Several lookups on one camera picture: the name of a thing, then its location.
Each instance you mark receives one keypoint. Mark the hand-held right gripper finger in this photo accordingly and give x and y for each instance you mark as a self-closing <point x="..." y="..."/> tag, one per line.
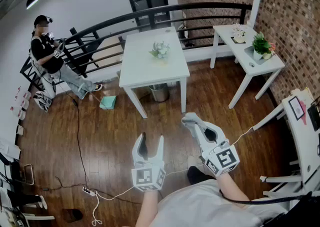
<point x="200" y="137"/>
<point x="220" y="133"/>

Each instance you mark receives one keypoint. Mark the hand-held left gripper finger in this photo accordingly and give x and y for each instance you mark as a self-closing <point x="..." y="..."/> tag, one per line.
<point x="160" y="148"/>
<point x="136" y="149"/>

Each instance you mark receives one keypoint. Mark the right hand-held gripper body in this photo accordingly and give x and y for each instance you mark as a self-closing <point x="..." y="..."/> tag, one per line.
<point x="225" y="159"/>

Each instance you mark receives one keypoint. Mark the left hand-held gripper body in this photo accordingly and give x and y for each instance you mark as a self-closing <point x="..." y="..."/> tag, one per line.
<point x="150" y="176"/>

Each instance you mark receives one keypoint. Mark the grey wiping cloth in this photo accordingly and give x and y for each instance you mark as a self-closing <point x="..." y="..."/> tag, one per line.
<point x="191" y="121"/>

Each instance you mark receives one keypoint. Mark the blue flower pot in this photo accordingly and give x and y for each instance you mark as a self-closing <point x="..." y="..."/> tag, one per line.
<point x="160" y="49"/>

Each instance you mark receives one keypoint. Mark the person's right forearm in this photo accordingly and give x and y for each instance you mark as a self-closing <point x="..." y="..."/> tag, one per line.
<point x="231" y="188"/>

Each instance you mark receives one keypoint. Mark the person's left forearm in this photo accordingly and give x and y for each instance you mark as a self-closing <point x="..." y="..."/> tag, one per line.
<point x="148" y="208"/>

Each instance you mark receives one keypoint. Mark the person's dark trouser leg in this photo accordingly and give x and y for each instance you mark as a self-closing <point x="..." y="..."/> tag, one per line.
<point x="200" y="176"/>

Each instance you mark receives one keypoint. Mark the person's light t-shirt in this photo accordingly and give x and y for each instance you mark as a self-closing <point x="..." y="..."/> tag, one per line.
<point x="205" y="208"/>

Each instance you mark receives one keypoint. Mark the metal trash bin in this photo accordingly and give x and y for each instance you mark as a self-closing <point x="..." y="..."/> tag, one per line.
<point x="159" y="93"/>

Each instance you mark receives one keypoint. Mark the teal dustpan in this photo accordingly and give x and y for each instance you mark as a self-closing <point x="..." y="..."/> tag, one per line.
<point x="108" y="102"/>

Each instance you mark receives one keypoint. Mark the white power strip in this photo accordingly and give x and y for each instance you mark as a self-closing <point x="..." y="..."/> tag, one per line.
<point x="89" y="191"/>

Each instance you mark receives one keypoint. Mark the white desk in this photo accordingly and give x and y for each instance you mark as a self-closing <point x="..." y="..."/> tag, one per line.
<point x="300" y="141"/>

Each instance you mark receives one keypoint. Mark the black framed card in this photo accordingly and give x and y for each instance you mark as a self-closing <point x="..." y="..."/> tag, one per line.
<point x="297" y="108"/>

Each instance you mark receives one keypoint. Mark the large white table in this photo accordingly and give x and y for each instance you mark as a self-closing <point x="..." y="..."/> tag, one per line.
<point x="147" y="66"/>

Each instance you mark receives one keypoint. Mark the white side table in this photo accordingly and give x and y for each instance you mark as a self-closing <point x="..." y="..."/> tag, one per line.
<point x="232" y="48"/>

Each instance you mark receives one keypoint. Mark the pink paper sheet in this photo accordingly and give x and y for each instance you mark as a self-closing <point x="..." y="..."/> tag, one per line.
<point x="305" y="118"/>

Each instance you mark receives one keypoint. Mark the dark floor socket cover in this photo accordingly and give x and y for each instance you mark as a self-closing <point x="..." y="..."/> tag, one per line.
<point x="72" y="215"/>

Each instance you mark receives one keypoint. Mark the grey tray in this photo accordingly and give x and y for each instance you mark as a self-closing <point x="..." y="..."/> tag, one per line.
<point x="250" y="51"/>

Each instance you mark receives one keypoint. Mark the pink flower plant pot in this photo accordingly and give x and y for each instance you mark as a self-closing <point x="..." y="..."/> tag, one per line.
<point x="267" y="54"/>

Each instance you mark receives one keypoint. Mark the dark square coaster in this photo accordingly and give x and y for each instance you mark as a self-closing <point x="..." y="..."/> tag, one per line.
<point x="233" y="39"/>

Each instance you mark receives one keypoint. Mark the black tablet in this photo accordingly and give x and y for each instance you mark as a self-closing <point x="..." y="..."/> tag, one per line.
<point x="314" y="118"/>

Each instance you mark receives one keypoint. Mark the green plant in white pot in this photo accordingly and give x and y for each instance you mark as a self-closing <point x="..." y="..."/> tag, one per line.
<point x="260" y="44"/>

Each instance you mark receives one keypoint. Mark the cardboard box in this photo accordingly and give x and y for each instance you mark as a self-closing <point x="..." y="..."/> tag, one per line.
<point x="110" y="51"/>

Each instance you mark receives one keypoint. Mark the black white bags heap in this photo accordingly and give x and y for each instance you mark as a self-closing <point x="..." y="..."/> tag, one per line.
<point x="186" y="36"/>

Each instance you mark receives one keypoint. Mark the white flowers in pot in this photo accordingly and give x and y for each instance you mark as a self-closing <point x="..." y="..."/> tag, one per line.
<point x="239" y="32"/>

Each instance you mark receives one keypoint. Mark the white and black bag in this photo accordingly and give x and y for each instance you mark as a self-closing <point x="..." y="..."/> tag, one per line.
<point x="42" y="99"/>

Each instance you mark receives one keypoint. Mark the white chair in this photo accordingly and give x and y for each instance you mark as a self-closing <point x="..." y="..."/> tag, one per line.
<point x="37" y="217"/>

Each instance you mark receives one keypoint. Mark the row of white red-label bottles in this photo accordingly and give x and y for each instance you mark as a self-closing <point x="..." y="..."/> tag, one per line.
<point x="22" y="103"/>

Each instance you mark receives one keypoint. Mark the white flat box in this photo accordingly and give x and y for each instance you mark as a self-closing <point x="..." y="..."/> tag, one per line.
<point x="10" y="149"/>

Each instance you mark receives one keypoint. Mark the black chair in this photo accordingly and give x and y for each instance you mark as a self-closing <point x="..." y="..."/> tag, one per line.
<point x="30" y="73"/>

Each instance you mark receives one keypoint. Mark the black metal railing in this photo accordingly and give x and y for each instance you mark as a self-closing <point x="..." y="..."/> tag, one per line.
<point x="155" y="11"/>

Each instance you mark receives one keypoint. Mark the black double door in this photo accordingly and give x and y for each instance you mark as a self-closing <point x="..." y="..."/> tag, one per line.
<point x="150" y="3"/>

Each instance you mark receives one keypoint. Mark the metal frame stand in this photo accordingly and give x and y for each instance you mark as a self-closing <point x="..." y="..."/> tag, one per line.
<point x="28" y="173"/>

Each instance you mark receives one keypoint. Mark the arched white wall light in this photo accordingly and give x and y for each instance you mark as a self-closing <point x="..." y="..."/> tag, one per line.
<point x="34" y="1"/>

